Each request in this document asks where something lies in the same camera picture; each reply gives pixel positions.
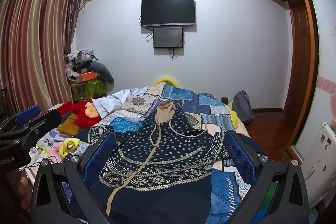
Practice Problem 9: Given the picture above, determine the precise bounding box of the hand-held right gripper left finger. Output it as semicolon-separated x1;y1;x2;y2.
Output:
30;132;117;224

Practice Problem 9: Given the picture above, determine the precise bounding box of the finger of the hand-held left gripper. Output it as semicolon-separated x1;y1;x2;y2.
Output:
0;105;42;132
25;110;63;139

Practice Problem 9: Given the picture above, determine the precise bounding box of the orange box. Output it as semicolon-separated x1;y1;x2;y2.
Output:
75;71;97;83

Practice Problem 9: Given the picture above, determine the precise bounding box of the blue patchwork quilt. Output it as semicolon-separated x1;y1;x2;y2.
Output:
39;84;254;224

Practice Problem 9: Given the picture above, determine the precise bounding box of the person's left hand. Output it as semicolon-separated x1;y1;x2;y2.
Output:
19;174;33;212

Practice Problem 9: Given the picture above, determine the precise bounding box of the yellow cloth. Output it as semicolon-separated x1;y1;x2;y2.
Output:
58;138;82;157

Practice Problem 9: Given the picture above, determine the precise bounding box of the navy patterned hoodie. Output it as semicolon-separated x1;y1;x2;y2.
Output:
76;101;267;224

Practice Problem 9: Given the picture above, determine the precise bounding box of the pink cloth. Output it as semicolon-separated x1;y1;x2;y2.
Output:
49;143;63;162

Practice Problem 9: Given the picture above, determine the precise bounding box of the striped red curtain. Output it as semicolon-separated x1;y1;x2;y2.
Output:
0;0;87;119

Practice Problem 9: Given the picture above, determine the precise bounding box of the green patterned storage box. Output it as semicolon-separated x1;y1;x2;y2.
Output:
70;78;107;102

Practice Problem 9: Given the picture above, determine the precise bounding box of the pile of clothes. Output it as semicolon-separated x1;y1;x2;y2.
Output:
65;49;99;75

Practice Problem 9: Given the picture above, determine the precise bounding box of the white bed sheet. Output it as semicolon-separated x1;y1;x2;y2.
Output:
92;89;147;119

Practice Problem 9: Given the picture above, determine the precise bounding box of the yellow plastic stool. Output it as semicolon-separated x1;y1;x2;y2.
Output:
154;76;180;88

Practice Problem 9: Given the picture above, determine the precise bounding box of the black wall television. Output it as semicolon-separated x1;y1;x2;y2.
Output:
141;0;196;28

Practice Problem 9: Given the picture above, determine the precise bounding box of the grey-green pillow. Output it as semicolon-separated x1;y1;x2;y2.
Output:
89;61;115;85

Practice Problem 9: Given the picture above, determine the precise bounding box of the thin black cable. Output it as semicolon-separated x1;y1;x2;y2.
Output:
18;158;50;172

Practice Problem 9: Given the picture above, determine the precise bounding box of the red cloth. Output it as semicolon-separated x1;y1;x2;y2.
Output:
56;101;101;128

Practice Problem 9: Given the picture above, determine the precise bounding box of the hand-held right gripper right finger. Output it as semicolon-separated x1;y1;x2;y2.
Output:
207;130;310;224

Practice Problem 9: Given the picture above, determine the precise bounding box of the small black wall monitor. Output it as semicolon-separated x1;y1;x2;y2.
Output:
153;26;184;49

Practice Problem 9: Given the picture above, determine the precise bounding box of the white wardrobe door pink print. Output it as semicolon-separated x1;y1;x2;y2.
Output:
291;0;336;161

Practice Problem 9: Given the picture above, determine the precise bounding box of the grey backpack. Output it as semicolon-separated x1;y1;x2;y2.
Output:
231;90;255;124

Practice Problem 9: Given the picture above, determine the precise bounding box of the pile of printed papers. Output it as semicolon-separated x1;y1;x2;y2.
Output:
37;130;69;152

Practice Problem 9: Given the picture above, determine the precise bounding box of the yellow garment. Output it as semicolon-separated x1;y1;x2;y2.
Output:
230;110;239;128

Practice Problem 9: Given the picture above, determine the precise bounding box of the wooden door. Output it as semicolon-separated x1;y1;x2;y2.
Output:
283;0;319;159

